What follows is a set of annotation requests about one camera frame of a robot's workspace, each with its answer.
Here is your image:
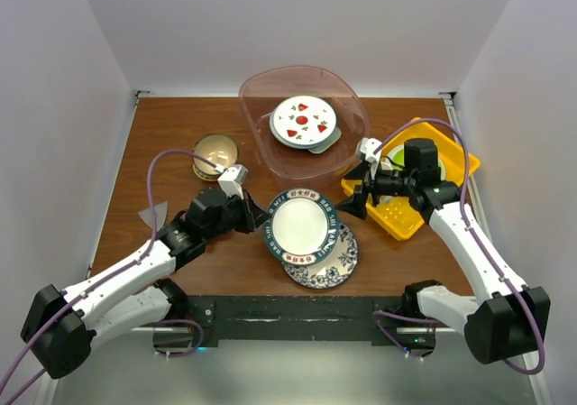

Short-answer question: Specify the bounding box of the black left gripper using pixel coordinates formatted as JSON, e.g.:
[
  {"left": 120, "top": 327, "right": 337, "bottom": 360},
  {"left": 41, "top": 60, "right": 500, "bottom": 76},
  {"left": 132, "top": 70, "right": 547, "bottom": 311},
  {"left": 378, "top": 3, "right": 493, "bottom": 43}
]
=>
[{"left": 204, "top": 188, "right": 270, "bottom": 241}]

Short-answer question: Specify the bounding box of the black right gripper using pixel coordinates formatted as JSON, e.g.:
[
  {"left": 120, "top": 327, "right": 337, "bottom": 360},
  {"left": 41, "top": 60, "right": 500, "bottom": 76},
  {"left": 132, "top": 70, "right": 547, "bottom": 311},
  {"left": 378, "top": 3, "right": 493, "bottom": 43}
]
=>
[{"left": 334, "top": 159, "right": 416, "bottom": 220}]

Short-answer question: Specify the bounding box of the green rimmed lettered plate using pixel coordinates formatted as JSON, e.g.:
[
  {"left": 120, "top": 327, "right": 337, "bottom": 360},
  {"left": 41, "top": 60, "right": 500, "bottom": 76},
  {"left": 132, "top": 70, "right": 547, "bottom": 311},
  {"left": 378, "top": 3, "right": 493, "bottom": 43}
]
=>
[{"left": 263, "top": 188, "right": 341, "bottom": 266}]

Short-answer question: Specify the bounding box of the blue patterned bottom plate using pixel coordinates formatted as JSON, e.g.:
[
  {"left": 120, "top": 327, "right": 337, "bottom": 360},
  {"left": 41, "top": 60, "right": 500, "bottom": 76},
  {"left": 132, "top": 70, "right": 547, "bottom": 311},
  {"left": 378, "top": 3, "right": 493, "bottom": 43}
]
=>
[{"left": 282, "top": 224, "right": 359, "bottom": 290}]

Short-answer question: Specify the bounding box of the watermelon pattern plate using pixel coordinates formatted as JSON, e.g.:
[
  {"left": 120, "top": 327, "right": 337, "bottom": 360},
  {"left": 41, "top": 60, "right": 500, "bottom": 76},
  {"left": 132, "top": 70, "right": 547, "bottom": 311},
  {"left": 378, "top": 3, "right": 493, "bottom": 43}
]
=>
[
  {"left": 269, "top": 107, "right": 318, "bottom": 149},
  {"left": 269, "top": 96, "right": 337, "bottom": 149}
]

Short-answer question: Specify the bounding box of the pale green divided dish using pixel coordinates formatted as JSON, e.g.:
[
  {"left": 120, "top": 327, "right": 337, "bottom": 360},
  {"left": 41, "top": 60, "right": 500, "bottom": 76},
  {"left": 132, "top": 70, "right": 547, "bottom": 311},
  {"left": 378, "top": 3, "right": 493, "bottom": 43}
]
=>
[{"left": 307, "top": 126, "right": 342, "bottom": 154}]

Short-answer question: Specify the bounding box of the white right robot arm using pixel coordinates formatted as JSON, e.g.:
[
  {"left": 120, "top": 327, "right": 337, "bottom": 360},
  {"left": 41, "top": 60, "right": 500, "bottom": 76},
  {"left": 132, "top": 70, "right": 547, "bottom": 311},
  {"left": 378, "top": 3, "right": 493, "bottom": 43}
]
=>
[{"left": 336, "top": 138, "right": 551, "bottom": 373}]

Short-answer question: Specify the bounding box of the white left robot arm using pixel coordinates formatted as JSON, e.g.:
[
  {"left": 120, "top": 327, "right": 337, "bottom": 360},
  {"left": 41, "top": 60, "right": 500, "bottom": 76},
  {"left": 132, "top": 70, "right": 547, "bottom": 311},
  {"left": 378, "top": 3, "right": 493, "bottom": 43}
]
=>
[{"left": 21, "top": 188, "right": 270, "bottom": 379}]

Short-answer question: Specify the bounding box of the clear pink plastic bin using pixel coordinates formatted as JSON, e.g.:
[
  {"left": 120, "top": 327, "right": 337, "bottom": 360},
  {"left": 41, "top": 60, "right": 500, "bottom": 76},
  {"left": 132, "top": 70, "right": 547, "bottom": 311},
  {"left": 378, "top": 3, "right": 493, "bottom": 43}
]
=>
[{"left": 238, "top": 65, "right": 371, "bottom": 191}]

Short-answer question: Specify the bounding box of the yellow plastic tray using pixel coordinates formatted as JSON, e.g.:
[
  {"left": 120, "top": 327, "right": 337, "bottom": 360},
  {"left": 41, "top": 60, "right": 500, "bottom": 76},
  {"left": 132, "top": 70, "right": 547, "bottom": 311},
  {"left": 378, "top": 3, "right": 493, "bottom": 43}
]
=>
[{"left": 341, "top": 118, "right": 481, "bottom": 241}]

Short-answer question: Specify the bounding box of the lime green plate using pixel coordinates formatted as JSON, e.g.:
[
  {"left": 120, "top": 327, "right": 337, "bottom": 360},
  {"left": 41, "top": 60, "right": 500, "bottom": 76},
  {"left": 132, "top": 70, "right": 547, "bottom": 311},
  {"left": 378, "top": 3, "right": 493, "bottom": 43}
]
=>
[{"left": 387, "top": 145, "right": 405, "bottom": 170}]

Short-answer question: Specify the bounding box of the beige ceramic bowl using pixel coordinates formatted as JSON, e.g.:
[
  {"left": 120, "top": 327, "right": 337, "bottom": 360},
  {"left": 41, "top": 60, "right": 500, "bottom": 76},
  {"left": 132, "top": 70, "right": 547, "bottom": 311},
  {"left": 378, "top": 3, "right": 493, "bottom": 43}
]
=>
[{"left": 193, "top": 133, "right": 239, "bottom": 181}]

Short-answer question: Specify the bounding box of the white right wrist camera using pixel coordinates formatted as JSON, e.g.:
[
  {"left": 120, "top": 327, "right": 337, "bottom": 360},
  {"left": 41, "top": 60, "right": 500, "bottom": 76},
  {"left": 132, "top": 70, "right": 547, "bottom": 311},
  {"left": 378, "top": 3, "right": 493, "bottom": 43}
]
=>
[{"left": 355, "top": 137, "right": 381, "bottom": 177}]

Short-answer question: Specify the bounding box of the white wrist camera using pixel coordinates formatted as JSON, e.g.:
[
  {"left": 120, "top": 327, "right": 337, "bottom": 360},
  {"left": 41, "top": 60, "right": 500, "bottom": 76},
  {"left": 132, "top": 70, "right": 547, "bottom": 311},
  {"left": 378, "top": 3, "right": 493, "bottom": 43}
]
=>
[
  {"left": 215, "top": 164, "right": 248, "bottom": 199},
  {"left": 355, "top": 137, "right": 381, "bottom": 177}
]

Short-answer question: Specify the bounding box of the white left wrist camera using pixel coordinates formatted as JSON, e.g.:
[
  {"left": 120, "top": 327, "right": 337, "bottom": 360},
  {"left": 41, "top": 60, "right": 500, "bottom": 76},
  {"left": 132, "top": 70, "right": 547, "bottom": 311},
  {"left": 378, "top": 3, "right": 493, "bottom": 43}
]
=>
[{"left": 215, "top": 164, "right": 248, "bottom": 199}]

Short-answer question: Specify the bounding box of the spatula with wooden handle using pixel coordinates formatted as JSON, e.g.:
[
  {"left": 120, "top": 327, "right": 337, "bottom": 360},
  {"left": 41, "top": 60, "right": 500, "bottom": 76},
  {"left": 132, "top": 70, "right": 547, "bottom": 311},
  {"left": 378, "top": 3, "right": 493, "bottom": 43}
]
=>
[{"left": 138, "top": 201, "right": 168, "bottom": 232}]

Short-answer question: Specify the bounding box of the black mounting base plate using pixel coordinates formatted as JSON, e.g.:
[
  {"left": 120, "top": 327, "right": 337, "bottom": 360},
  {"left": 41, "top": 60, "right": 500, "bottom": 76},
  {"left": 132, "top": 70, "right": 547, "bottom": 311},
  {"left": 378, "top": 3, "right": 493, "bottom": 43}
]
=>
[{"left": 159, "top": 295, "right": 442, "bottom": 350}]

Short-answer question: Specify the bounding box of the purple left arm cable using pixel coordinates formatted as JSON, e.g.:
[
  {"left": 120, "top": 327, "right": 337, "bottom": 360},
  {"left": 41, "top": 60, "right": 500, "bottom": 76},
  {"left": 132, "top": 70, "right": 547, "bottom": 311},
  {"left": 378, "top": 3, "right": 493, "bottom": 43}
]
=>
[{"left": 0, "top": 149, "right": 224, "bottom": 405}]

